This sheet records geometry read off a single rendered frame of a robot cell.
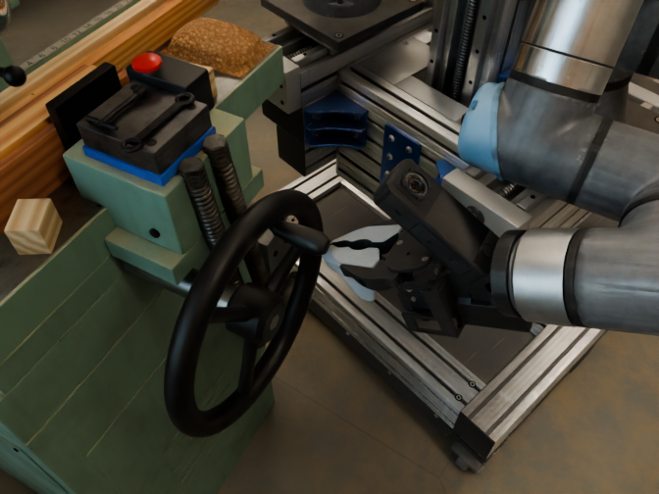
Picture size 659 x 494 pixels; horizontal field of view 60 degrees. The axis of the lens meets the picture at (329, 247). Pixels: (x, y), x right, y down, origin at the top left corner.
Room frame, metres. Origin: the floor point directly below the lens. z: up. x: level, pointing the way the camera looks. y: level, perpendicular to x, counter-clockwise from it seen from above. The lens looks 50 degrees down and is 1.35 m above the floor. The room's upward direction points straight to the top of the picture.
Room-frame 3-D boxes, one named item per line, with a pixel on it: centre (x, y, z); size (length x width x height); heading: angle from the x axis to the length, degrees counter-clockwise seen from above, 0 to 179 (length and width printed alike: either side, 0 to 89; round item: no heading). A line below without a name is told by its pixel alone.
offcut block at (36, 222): (0.39, 0.30, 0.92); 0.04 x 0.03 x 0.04; 2
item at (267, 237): (0.68, 0.14, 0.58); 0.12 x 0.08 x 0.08; 62
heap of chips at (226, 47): (0.75, 0.16, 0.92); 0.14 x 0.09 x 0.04; 62
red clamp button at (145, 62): (0.53, 0.19, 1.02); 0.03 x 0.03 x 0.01
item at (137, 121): (0.49, 0.18, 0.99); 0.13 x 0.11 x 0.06; 152
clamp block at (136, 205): (0.48, 0.18, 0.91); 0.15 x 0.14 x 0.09; 152
